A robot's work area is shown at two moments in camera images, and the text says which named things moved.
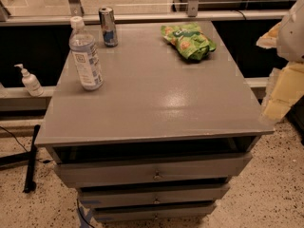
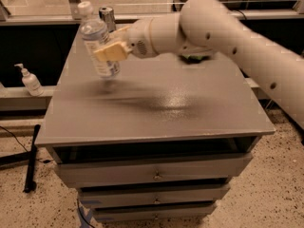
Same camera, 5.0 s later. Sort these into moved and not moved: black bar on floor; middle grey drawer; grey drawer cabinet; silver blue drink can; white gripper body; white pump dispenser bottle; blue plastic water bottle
Moved: blue plastic water bottle; white gripper body
Not moved: grey drawer cabinet; black bar on floor; silver blue drink can; middle grey drawer; white pump dispenser bottle
